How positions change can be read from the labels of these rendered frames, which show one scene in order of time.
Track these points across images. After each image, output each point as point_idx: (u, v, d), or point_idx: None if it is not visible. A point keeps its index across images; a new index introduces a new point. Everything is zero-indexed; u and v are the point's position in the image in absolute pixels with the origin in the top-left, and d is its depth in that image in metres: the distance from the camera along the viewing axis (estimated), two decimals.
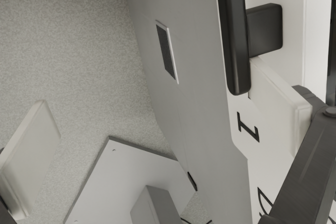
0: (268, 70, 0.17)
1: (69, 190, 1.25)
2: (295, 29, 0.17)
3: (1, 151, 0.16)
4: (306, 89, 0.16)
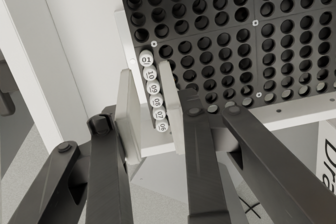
0: (166, 75, 0.19)
1: None
2: (18, 78, 0.25)
3: (106, 109, 0.18)
4: (195, 91, 0.18)
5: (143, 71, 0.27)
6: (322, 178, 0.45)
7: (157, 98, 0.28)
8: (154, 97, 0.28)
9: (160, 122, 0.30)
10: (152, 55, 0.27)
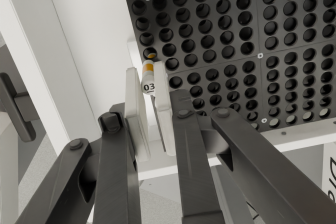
0: (160, 76, 0.19)
1: None
2: (40, 110, 0.27)
3: (113, 107, 0.18)
4: (187, 93, 0.18)
5: (155, 101, 0.29)
6: (328, 194, 0.46)
7: None
8: None
9: None
10: None
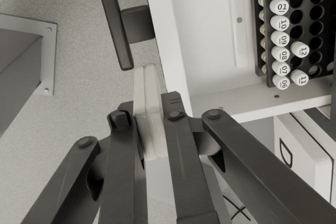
0: (151, 78, 0.19)
1: None
2: (153, 24, 0.24)
3: (121, 105, 0.18)
4: (178, 94, 0.18)
5: (275, 21, 0.26)
6: None
7: (284, 51, 0.27)
8: (282, 50, 0.27)
9: (282, 78, 0.28)
10: (287, 3, 0.25)
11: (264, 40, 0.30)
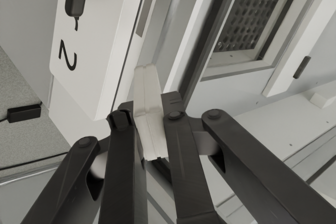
0: (151, 78, 0.19)
1: None
2: None
3: (121, 105, 0.18)
4: (178, 94, 0.18)
5: None
6: None
7: None
8: None
9: None
10: None
11: None
